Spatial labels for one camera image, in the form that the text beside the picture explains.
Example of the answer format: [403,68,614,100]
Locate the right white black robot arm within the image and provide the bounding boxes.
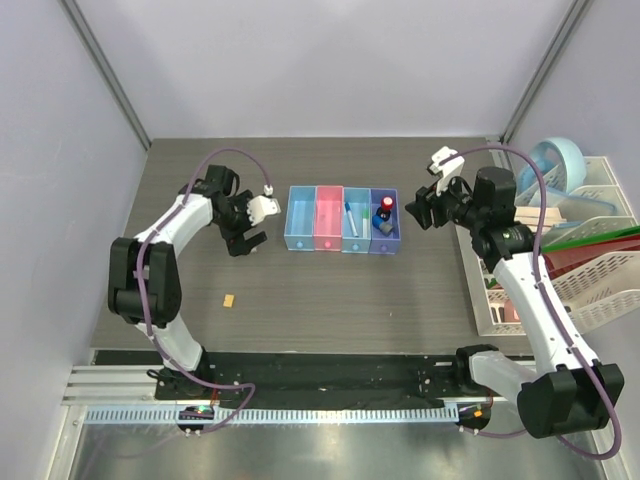
[405,167,624,440]

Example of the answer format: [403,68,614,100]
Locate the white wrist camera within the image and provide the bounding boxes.
[246,185,281,226]
[427,146,465,196]

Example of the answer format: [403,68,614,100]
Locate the white plastic file rack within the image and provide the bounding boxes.
[456,149,639,336]

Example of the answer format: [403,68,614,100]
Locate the blue white marker pen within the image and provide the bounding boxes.
[344,202,359,238]

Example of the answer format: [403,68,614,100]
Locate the control board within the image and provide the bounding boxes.
[176,405,215,435]
[456,404,491,432]

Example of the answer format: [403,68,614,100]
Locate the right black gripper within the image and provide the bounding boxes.
[406,170,486,231]

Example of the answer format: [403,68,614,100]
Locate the light blue bin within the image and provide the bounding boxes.
[341,187,371,254]
[284,186,316,252]

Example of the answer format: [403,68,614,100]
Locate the stack of books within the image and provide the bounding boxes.
[515,206,567,233]

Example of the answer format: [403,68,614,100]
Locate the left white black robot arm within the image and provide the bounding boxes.
[107,165,281,399]

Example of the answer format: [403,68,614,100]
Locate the left control board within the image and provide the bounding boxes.
[176,405,215,435]

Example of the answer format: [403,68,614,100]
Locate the red green folders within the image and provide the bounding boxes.
[542,226,639,278]

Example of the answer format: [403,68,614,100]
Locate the blue grey glue stick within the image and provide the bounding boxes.
[372,215,394,236]

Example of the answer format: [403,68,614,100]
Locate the purple plastic bin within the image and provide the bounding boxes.
[369,188,401,255]

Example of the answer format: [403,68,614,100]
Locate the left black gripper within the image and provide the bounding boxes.
[215,192,267,257]

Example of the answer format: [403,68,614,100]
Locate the pink plastic bin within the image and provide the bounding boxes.
[313,185,344,252]

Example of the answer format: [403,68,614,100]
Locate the pink item in rack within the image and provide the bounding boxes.
[503,300,521,324]

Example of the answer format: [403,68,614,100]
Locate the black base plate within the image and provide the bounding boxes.
[144,351,501,401]

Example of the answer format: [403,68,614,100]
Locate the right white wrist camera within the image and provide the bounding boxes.
[427,146,465,196]

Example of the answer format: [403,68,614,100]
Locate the light blue tape roll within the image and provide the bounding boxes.
[516,137,587,205]

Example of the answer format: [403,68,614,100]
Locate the right control board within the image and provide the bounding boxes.
[456,404,491,432]

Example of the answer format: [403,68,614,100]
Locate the red cap black stamp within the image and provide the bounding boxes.
[376,196,395,221]

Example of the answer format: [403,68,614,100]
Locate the small yellow eraser block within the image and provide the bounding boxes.
[223,294,235,308]

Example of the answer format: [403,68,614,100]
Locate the white slotted cable duct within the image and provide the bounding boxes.
[84,404,458,426]

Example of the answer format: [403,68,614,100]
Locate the left light blue bin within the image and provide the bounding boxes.
[284,186,316,252]

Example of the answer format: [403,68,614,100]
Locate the green white marker pen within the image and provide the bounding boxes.
[362,209,370,239]

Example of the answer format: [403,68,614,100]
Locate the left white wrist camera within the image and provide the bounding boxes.
[246,185,281,226]

